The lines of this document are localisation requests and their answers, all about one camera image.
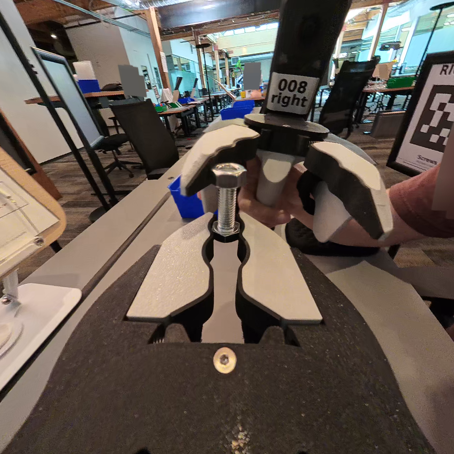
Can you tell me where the printed instruction sheet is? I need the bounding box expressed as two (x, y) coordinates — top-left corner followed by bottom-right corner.
(0, 167), (59, 277)

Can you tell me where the black framed tag sign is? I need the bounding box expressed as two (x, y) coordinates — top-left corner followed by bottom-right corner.
(386, 51), (454, 178)

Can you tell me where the tall black office chair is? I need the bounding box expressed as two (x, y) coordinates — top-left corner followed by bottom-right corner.
(110, 99), (179, 179)

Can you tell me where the low black office chair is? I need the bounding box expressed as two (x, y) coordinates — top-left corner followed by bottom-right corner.
(94, 133), (142, 178)

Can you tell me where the grey waste bin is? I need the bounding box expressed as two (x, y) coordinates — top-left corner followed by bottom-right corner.
(370, 111), (406, 139)

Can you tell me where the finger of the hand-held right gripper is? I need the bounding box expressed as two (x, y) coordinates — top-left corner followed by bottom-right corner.
(303, 140), (394, 242)
(180, 124), (262, 197)

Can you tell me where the person's right hand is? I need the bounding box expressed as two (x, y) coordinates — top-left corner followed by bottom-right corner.
(238, 156), (359, 248)

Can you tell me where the black floor lamp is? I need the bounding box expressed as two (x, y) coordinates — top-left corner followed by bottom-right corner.
(420, 4), (452, 71)

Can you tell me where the black mesh office chair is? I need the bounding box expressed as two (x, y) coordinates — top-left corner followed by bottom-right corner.
(319, 58), (381, 140)

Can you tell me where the black framed whiteboard easel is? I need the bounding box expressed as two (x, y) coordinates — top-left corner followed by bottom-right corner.
(0, 11), (119, 223)

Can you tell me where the black armrest pad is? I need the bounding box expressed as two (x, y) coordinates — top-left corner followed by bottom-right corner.
(285, 218), (380, 257)

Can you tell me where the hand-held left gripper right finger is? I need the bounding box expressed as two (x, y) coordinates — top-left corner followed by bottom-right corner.
(236, 213), (324, 334)

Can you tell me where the steel hex bolt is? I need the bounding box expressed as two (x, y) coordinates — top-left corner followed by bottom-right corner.
(212, 165), (242, 243)

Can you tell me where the blue plastic bin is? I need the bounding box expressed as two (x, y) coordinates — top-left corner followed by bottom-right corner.
(167, 175), (218, 219)

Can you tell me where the white document stand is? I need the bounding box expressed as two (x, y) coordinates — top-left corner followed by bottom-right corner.
(0, 234), (83, 391)

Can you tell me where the background wooden desk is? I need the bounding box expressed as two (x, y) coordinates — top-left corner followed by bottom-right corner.
(156, 105), (199, 137)
(25, 90), (125, 105)
(362, 85), (415, 114)

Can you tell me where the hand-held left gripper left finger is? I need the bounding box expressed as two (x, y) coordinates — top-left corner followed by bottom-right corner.
(126, 212), (214, 336)

